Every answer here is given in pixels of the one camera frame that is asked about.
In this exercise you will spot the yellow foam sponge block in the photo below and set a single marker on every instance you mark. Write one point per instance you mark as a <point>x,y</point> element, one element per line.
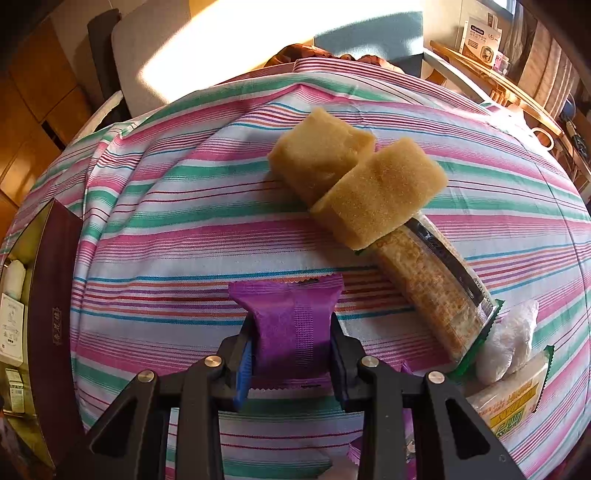
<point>378,194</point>
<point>314,152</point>

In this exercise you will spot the yellow label cracker packet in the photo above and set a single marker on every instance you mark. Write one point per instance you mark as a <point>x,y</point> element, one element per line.
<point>512,397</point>

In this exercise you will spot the long clear cracker packet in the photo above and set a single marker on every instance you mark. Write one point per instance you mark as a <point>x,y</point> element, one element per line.
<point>425,286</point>

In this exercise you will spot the white bed frame rail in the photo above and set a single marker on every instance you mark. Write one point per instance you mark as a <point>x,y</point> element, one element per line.
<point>455,74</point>

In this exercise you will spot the wooden cabinet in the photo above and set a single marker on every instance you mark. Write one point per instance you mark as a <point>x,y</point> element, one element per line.
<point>37,101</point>

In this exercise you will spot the wooden side table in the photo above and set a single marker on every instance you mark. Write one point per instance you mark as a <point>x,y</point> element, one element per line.
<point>503,85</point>

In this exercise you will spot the beige striped curtain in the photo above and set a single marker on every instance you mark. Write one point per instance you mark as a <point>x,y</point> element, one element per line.
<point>549,60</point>

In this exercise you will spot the white printed carton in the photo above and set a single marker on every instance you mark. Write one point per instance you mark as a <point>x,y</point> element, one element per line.
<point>480,39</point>

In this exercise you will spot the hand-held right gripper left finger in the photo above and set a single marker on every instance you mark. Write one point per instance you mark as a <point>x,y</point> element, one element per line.
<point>242,371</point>

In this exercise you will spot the dark red gift box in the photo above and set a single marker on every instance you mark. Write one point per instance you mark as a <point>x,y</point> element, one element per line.
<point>55,286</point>

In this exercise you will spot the orange-brown cloth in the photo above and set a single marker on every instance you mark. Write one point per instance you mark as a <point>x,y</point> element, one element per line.
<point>295,53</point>

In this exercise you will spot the striped bed sheet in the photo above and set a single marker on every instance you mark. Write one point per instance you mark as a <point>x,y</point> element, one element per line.
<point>184,207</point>

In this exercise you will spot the purple snack packet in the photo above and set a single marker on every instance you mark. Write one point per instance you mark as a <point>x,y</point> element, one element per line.
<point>291,323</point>
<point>409,434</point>

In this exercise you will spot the small pink box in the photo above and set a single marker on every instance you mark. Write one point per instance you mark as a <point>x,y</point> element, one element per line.
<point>501,60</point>

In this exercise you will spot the white kettle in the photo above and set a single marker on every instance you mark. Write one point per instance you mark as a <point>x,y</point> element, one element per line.
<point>515,115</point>

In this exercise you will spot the white paper card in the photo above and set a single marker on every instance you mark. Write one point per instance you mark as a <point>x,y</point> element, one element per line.
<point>10,330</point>

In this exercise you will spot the white plastic-wrapped bundle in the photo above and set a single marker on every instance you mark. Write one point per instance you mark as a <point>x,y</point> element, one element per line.
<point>508,337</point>

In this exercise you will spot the white pouch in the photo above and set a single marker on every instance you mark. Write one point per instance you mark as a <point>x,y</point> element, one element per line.
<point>14,279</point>

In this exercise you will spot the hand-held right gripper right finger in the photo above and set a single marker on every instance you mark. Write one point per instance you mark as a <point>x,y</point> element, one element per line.
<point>337,364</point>

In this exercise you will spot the colour-block upholstered headboard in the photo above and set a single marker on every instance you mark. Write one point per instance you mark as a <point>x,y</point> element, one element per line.
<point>194,41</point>

